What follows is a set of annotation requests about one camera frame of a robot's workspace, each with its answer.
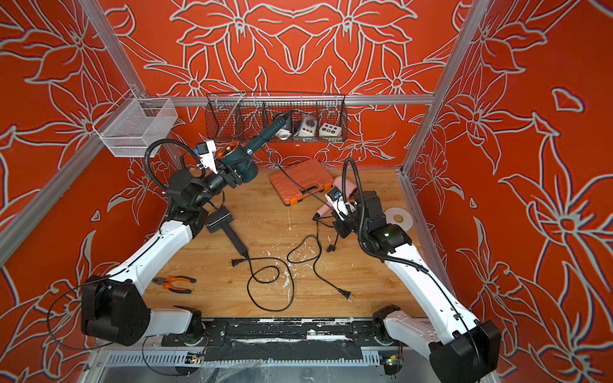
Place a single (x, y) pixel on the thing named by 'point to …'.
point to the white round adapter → (308, 126)
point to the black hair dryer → (222, 219)
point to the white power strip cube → (330, 130)
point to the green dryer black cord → (295, 181)
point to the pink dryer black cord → (349, 295)
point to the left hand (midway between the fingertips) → (246, 155)
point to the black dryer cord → (235, 262)
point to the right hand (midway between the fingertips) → (330, 211)
